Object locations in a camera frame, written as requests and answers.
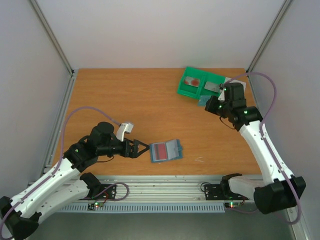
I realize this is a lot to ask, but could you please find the red patterned card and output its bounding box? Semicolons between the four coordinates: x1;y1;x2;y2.
183;76;200;88

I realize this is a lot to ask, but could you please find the right small circuit board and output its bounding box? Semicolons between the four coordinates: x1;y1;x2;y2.
224;201;245;209

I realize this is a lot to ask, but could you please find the grey slotted cable duct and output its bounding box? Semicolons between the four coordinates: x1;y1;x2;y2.
59;202;225;214

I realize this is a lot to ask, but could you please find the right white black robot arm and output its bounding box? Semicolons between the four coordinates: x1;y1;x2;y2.
205;82;306;215

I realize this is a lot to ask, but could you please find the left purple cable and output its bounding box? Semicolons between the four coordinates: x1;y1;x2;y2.
0;106;130;240

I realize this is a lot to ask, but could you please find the small circuit board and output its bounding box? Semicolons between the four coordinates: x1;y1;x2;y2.
87;202;104;211
224;201;245;209

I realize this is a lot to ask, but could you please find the purple cable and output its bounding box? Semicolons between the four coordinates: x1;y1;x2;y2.
219;72;301;225
0;106;130;240

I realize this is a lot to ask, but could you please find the aluminium corner post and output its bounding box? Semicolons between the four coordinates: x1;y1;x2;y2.
28;0;75;76
246;0;294;72

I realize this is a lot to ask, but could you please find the left small circuit board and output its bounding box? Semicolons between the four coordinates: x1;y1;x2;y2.
87;202;104;211

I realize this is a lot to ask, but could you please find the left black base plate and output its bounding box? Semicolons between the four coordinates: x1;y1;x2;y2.
82;184;117;200

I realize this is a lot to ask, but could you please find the middle green plastic bin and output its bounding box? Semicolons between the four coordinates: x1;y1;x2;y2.
199;72;226;97

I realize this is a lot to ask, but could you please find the left aluminium corner post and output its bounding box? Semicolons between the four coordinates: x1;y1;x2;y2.
28;0;75;76

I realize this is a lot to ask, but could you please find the white plastic bin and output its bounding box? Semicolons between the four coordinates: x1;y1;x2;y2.
224;77;246;90

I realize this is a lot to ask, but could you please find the red striped card in holder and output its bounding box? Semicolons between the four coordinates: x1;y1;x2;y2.
150;142;168;162

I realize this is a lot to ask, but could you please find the left green plastic bin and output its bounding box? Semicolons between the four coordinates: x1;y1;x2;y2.
177;66;205;100

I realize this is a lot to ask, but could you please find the aluminium front rail frame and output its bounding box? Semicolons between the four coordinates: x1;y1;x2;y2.
23;162;298;203

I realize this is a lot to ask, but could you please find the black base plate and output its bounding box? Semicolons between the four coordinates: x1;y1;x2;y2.
200;182;248;201
82;184;117;200

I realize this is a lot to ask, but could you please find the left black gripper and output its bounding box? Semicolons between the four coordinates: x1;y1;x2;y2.
98;137;150;159

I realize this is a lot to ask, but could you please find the right aluminium corner post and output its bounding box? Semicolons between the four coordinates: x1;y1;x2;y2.
246;0;294;72

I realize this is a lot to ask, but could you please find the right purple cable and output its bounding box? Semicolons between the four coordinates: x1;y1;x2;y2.
219;72;301;225

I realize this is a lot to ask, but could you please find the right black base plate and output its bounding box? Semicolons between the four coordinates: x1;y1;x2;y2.
200;182;248;201

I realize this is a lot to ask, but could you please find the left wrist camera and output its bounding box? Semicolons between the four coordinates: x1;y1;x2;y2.
115;122;134;142

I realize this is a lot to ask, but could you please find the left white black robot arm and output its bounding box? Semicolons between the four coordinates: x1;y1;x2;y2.
0;122;150;240

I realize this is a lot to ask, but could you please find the green plastic bin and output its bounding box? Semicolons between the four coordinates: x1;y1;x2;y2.
177;66;205;100
199;72;226;97

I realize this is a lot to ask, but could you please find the blue card holder wallet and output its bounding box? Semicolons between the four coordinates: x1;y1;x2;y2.
149;139;183;163

